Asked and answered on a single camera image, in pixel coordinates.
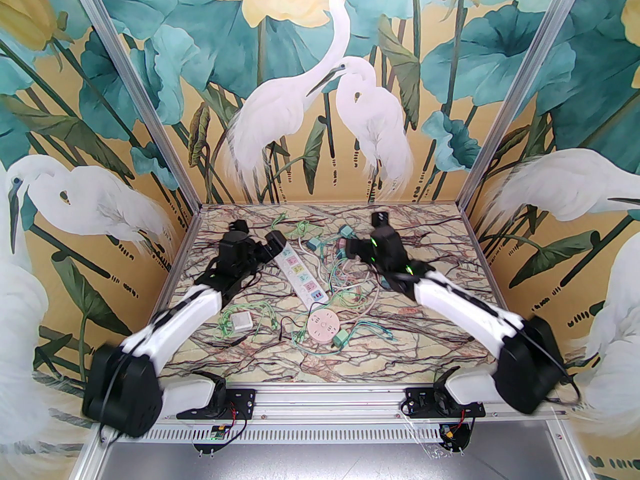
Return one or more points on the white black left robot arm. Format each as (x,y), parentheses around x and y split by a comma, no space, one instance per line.
(175,318)

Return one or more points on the pink USB charger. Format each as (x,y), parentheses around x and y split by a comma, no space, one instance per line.
(341,247)

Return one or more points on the white vented panel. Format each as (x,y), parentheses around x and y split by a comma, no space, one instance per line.
(325,435)

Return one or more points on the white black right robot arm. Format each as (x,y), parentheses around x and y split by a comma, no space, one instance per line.
(460,303)

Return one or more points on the green USB charger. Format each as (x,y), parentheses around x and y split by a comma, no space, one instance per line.
(342,338)

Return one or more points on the small circuit board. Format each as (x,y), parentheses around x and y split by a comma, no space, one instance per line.
(218,434)
(452,435)

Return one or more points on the round pink socket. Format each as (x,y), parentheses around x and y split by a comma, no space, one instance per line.
(324,329)

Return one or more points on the teal USB charger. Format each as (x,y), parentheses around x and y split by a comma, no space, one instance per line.
(315,243)
(345,231)

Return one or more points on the aluminium table edge rail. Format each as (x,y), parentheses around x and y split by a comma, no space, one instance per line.
(172,272)
(487,268)
(330,205)

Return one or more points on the aluminium frame post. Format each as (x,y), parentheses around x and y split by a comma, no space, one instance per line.
(516,88)
(137,88)

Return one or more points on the aluminium front frame rail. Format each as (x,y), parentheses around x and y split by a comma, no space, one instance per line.
(325,403)

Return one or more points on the white power strip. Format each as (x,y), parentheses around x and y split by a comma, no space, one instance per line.
(300,270)

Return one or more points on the white USB charger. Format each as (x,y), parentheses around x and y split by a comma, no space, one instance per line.
(242,322)

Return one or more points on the grey metal base plate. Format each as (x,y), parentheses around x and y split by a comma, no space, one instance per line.
(325,463)

